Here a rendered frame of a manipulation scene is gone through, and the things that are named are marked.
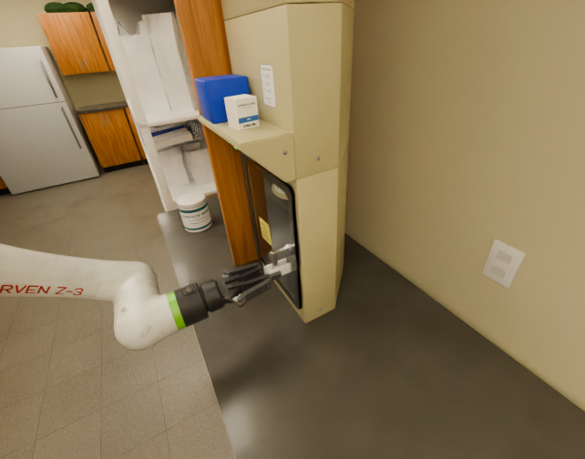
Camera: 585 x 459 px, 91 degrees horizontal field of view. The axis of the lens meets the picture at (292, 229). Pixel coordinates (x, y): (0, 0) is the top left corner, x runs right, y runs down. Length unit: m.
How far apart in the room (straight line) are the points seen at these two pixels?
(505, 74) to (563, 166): 0.22
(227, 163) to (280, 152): 0.39
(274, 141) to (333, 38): 0.21
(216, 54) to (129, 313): 0.67
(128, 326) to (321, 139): 0.56
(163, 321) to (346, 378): 0.46
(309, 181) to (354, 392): 0.52
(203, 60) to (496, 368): 1.09
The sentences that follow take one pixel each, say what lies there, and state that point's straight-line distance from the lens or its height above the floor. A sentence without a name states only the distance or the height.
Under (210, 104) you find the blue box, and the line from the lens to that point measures 0.73.
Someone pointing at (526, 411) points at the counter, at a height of 0.94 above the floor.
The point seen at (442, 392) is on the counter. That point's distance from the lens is 0.87.
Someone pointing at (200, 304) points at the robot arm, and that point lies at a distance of 0.72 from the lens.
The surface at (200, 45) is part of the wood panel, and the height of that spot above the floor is 1.66.
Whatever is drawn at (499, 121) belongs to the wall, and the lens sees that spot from 0.81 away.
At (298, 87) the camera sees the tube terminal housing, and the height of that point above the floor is 1.59.
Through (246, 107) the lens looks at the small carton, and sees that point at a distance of 0.65.
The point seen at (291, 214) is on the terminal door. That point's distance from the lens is 0.68.
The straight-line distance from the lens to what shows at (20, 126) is 5.59.
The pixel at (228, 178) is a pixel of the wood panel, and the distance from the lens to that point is 0.97.
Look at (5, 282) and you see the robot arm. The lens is 0.76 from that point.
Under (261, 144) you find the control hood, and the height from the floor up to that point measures 1.50.
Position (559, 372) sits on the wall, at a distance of 0.99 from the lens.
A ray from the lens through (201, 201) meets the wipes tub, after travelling 1.36.
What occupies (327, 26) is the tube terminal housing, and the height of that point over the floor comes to 1.68.
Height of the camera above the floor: 1.66
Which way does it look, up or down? 33 degrees down
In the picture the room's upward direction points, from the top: 4 degrees counter-clockwise
